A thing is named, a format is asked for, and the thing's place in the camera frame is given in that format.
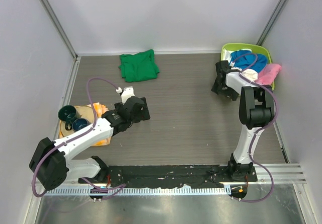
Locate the blue t shirt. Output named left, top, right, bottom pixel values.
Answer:
left=232, top=50, right=268, bottom=73

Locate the lime green plastic basin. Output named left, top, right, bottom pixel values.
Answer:
left=221, top=43, right=281, bottom=88

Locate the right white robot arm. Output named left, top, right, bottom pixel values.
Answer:
left=211, top=60, right=275, bottom=181

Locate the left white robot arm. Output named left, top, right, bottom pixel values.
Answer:
left=29, top=96, right=150, bottom=191

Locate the white printed t shirt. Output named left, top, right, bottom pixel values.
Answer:
left=222, top=49, right=258, bottom=82

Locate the yellow checkered cloth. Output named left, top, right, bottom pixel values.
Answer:
left=58, top=102, right=113, bottom=147

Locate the green folded t shirt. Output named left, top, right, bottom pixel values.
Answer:
left=119, top=49, right=160, bottom=83

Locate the pink t shirt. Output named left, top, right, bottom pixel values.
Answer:
left=256, top=63, right=281, bottom=85

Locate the beige round plate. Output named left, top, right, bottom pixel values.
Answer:
left=59, top=106, right=94, bottom=138

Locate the dark teal mug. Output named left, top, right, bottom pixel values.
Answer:
left=65, top=118, right=89, bottom=131

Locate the dark teal cup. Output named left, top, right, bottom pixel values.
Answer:
left=58, top=105, right=76, bottom=121

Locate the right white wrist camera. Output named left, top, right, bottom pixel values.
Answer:
left=229, top=62, right=245, bottom=72

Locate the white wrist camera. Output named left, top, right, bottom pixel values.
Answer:
left=229, top=62, right=245, bottom=72
left=116, top=86, right=135, bottom=104

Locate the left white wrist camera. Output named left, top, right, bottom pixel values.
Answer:
left=116, top=86, right=135, bottom=104

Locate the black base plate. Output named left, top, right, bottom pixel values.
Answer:
left=89, top=165, right=258, bottom=189

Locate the slotted white cable duct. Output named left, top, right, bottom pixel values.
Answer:
left=46, top=185, right=231, bottom=196

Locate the aluminium frame rail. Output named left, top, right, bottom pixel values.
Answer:
left=32, top=164, right=307, bottom=185

